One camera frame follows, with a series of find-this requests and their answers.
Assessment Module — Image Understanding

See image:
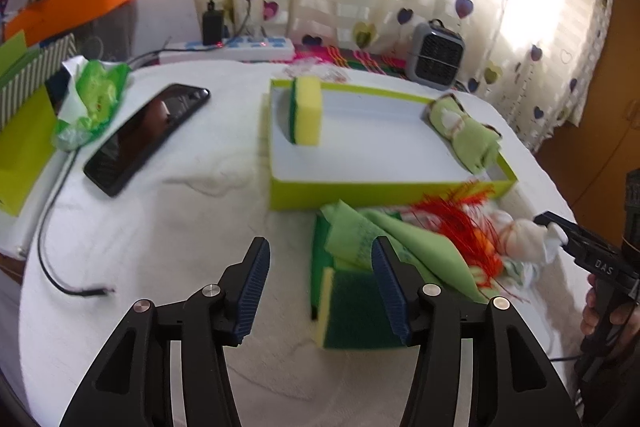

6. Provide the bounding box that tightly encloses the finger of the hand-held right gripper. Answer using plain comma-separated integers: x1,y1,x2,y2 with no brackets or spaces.
533,211,622,259

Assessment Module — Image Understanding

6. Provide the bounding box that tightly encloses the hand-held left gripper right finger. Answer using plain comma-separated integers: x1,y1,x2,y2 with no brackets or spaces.
371,236,583,427

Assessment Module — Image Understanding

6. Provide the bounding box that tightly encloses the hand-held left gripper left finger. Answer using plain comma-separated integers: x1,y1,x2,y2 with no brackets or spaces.
60,237,272,427

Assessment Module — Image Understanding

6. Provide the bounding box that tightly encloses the yellow and green sponge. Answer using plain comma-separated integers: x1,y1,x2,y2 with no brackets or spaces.
289,77,323,148
315,267,408,350

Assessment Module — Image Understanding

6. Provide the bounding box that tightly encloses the light green microfiber cloth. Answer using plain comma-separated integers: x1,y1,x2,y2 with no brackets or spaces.
320,201,478,298

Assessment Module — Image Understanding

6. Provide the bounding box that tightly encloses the red tassel knot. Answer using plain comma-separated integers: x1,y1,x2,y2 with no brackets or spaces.
410,184,506,303

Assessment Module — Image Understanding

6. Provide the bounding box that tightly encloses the lime green cardboard box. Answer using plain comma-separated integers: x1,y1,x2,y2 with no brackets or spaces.
264,77,520,211

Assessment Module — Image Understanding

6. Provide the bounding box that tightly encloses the person's right hand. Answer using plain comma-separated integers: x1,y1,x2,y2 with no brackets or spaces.
580,274,640,348

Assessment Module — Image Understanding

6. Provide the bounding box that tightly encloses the wooden cabinet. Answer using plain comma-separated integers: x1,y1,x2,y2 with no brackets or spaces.
540,0,640,248

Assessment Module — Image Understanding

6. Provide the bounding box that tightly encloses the rolled light green towel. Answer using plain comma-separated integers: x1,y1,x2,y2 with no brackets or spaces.
425,93,503,174

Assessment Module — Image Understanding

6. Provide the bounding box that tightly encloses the black smartphone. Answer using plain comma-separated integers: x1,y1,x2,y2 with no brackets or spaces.
83,83,211,198

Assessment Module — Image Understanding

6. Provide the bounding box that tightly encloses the small grey heater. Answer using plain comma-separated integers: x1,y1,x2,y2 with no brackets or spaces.
405,19,466,88

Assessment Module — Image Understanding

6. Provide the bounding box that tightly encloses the white and blue power strip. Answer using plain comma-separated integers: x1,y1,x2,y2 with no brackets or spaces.
159,36,296,64

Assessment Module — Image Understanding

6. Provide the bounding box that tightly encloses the colourful striped mat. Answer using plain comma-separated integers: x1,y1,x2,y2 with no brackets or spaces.
292,44,416,80

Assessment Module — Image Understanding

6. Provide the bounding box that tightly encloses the green tissue packet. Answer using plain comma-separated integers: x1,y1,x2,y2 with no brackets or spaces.
54,57,132,152

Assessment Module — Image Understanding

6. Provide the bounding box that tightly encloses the black charger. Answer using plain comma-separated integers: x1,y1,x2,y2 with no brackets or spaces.
202,9,226,46

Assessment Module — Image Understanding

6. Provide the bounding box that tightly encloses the yellow green paper box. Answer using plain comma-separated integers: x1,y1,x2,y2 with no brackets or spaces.
0,84,60,215

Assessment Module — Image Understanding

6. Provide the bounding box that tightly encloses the striped cardboard box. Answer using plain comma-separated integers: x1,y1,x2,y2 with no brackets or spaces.
0,34,76,132

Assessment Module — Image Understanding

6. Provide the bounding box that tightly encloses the orange plastic container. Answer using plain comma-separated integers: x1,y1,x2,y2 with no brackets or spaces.
2,0,136,48

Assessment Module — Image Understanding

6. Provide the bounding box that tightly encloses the black charger cable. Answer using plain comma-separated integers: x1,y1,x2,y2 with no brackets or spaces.
210,0,253,38

